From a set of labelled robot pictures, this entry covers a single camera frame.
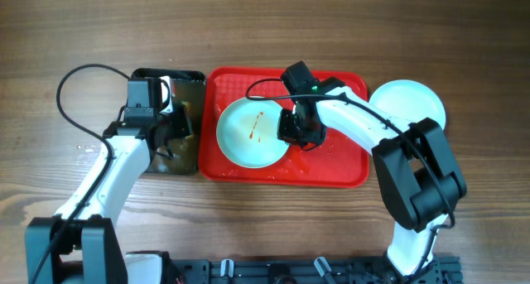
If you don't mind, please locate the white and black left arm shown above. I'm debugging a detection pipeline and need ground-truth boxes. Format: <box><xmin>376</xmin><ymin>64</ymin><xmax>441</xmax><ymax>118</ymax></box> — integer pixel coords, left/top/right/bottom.
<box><xmin>25</xmin><ymin>104</ymin><xmax>191</xmax><ymax>283</ymax></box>

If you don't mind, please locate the black water tray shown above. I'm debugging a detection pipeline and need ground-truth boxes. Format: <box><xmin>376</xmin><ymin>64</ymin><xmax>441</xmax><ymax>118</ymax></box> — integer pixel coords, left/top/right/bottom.
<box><xmin>132</xmin><ymin>68</ymin><xmax>206</xmax><ymax>175</ymax></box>

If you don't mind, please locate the white plate with ketchup blob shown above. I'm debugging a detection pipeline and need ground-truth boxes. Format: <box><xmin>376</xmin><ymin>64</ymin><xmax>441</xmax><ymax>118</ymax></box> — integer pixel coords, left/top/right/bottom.
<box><xmin>369</xmin><ymin>79</ymin><xmax>447</xmax><ymax>129</ymax></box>

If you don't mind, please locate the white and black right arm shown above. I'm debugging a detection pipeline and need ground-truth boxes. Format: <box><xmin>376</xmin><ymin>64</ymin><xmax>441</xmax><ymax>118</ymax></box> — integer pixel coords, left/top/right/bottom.
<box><xmin>277</xmin><ymin>75</ymin><xmax>467</xmax><ymax>282</ymax></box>

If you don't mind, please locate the white plate with ketchup streak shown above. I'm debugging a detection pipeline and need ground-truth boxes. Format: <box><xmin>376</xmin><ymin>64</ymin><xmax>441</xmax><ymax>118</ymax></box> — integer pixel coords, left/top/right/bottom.
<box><xmin>215</xmin><ymin>98</ymin><xmax>289</xmax><ymax>169</ymax></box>

